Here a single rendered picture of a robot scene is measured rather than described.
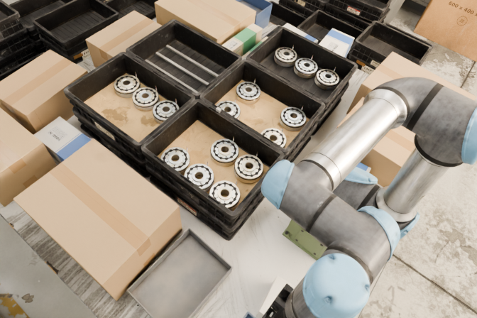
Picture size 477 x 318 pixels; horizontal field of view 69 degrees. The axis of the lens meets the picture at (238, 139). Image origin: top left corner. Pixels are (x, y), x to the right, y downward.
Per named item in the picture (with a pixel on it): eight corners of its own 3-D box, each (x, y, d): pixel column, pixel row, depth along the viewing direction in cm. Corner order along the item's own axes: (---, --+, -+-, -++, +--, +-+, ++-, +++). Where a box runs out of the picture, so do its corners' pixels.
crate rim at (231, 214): (284, 157, 121) (286, 153, 119) (233, 221, 106) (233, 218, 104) (197, 101, 133) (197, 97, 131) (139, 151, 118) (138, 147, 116)
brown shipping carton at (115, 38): (139, 37, 184) (134, 10, 171) (170, 55, 178) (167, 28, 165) (94, 66, 168) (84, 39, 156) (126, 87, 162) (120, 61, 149)
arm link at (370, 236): (348, 181, 56) (310, 223, 50) (414, 226, 51) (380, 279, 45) (334, 207, 62) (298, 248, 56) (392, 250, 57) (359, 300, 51)
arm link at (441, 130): (369, 196, 118) (446, 72, 75) (411, 224, 111) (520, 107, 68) (350, 219, 112) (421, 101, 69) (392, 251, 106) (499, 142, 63)
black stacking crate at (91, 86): (196, 117, 141) (196, 98, 132) (143, 165, 126) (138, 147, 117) (128, 72, 153) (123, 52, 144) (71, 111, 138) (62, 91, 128)
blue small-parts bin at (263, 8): (270, 15, 193) (272, 3, 188) (255, 27, 186) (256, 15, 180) (242, 0, 200) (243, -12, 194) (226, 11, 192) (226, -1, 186)
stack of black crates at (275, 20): (306, 46, 279) (314, 21, 260) (286, 64, 263) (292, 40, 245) (266, 25, 291) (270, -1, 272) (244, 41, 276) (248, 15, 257)
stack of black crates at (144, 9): (145, 25, 278) (138, -15, 250) (172, 42, 268) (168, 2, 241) (104, 49, 257) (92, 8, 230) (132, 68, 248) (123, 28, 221)
